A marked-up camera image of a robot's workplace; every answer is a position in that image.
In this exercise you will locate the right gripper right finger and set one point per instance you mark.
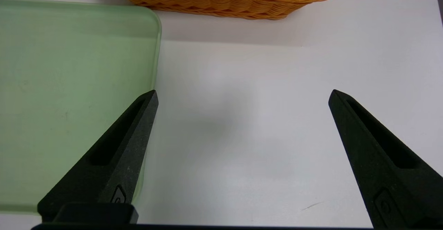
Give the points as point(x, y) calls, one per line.
point(387, 181)

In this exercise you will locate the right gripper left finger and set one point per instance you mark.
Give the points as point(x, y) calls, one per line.
point(114, 174)

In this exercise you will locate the orange wicker basket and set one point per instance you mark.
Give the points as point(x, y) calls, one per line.
point(214, 1)

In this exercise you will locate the light green plastic tray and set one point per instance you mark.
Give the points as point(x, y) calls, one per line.
point(69, 84)

